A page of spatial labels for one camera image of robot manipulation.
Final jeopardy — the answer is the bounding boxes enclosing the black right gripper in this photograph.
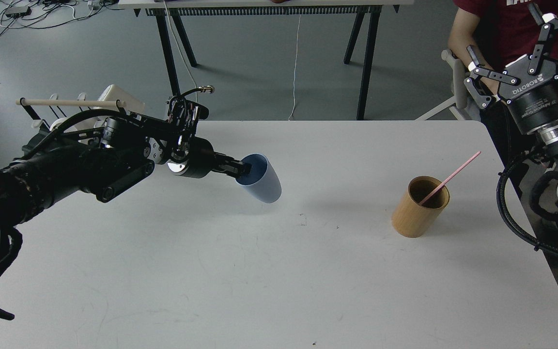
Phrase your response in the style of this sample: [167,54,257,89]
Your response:
[464,3,558,143]

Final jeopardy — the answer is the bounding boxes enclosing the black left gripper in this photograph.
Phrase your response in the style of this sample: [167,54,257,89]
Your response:
[167,138,252,178]

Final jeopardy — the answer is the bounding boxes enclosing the light blue plastic cup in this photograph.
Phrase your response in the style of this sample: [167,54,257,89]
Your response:
[235,153,282,204]

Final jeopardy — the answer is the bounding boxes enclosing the pink chopstick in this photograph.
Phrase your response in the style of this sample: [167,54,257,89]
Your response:
[418,152,482,206]

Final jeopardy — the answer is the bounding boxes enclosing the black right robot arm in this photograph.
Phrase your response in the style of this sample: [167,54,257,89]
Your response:
[448,0,558,256]

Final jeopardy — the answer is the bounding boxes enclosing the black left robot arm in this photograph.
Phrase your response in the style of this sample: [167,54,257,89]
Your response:
[0,94,252,320]

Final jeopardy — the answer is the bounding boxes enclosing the bamboo wooden cup holder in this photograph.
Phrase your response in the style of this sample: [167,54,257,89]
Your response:
[391,176,451,238]

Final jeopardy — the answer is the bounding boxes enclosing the person in red shirt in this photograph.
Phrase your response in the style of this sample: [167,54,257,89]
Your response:
[448,0,558,165]

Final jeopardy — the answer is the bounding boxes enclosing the white chair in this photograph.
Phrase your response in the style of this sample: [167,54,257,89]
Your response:
[416,48,481,121]

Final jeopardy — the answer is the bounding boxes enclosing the white background table black legs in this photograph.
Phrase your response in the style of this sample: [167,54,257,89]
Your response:
[117,0,416,121]

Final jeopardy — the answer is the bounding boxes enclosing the white hanging cable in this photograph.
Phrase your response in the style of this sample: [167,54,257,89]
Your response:
[164,0,199,111]
[288,15,303,122]

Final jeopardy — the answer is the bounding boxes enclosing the black wire dish rack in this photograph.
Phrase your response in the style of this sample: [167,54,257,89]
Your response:
[15,92,126,132]

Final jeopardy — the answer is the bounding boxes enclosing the black cables on floor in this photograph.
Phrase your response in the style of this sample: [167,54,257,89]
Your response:
[0,0,120,61]

